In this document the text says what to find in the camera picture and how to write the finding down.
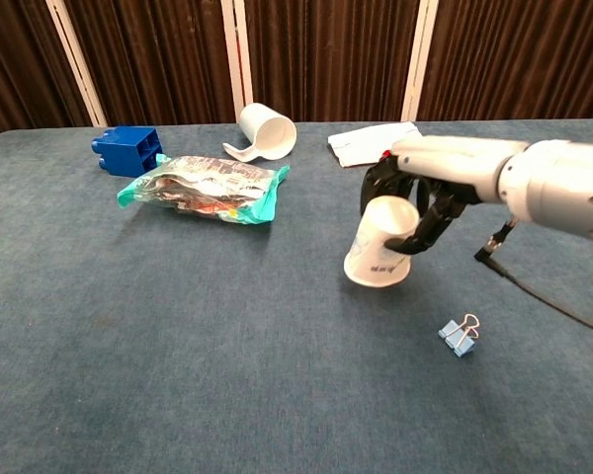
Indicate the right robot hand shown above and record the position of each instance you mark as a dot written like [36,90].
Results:
[449,160]

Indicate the white printed paper cup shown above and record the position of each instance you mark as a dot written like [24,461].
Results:
[380,247]

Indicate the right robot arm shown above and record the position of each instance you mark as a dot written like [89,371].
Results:
[558,185]

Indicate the blue binder clip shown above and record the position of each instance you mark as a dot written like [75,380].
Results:
[455,337]

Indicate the black and red small device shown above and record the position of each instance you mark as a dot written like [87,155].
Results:
[386,154]

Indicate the folded white cloth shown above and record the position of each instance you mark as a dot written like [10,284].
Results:
[361,145]

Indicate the dark brown curtain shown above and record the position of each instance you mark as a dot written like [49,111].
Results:
[326,54]

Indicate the white plastic mug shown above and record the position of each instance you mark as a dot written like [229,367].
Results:
[267,133]

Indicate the teal snack packet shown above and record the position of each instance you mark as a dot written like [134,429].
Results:
[207,190]

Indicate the blue toy building block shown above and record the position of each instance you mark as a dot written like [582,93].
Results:
[128,148]

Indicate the white screen frame post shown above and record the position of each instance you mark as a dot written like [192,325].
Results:
[417,59]
[237,54]
[76,61]

